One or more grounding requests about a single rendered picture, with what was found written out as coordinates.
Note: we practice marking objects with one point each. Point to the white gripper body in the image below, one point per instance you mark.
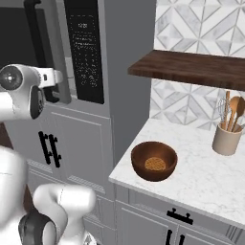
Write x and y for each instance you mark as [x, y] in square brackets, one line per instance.
[58, 77]

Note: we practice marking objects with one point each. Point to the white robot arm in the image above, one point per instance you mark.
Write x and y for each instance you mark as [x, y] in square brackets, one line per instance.
[12, 178]

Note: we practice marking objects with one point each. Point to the black and grey microwave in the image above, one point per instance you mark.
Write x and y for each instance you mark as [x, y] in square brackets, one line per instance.
[85, 48]

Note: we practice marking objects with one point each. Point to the grey cabinet door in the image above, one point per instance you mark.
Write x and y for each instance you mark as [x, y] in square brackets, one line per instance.
[140, 226]
[30, 130]
[207, 237]
[84, 146]

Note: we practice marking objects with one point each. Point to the microwave door with dark window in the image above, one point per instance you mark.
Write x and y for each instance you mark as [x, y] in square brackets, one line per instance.
[12, 35]

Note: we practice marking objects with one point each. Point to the brown wooden bowl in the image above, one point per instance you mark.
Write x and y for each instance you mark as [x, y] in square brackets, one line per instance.
[140, 166]

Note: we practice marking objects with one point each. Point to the round golden waffle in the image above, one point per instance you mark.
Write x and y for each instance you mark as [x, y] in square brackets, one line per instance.
[155, 163]

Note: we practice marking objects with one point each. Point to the tall grey cabinet housing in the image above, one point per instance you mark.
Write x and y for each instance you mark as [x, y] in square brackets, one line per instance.
[130, 38]

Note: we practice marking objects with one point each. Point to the metal whisk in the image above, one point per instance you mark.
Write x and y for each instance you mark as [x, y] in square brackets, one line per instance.
[221, 108]

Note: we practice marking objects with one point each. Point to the wooden spoon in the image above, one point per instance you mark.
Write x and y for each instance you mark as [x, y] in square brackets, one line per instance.
[234, 104]
[241, 106]

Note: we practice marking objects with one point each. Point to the beige utensil pot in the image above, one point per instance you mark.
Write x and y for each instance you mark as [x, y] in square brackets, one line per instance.
[226, 142]

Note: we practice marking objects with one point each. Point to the dark wooden wall shelf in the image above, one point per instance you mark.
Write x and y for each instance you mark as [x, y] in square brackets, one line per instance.
[191, 68]

